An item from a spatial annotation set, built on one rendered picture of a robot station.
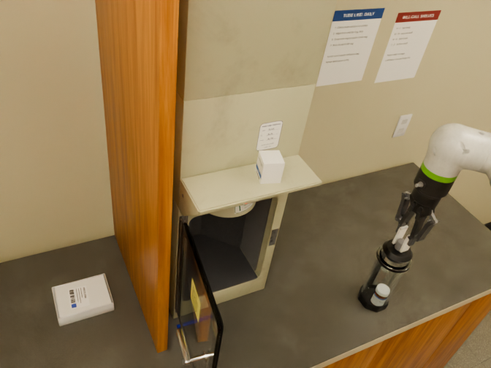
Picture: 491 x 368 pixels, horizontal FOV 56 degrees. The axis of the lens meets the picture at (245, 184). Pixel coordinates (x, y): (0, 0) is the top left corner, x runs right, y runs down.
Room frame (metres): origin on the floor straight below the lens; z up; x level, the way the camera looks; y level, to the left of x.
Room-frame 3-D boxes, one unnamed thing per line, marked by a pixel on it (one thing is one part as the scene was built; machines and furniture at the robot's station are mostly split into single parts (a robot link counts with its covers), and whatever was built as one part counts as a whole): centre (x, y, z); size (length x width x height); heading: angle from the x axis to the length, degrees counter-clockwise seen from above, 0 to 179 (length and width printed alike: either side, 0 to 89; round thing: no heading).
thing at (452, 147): (0.99, -0.50, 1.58); 0.13 x 0.11 x 0.14; 85
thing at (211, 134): (0.98, 0.08, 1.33); 0.32 x 0.25 x 0.77; 122
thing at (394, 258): (0.99, -0.49, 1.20); 0.09 x 0.09 x 0.07
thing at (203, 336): (0.64, 0.07, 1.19); 0.30 x 0.01 x 0.40; 25
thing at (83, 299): (0.79, 0.43, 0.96); 0.16 x 0.12 x 0.04; 122
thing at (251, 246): (0.98, 0.08, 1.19); 0.26 x 0.24 x 0.35; 122
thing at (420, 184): (0.99, -0.49, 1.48); 0.12 x 0.09 x 0.06; 122
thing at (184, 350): (0.56, 0.06, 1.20); 0.10 x 0.05 x 0.03; 25
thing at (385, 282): (0.99, -0.49, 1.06); 0.11 x 0.11 x 0.21
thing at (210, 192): (0.83, -0.02, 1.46); 0.32 x 0.11 x 0.10; 122
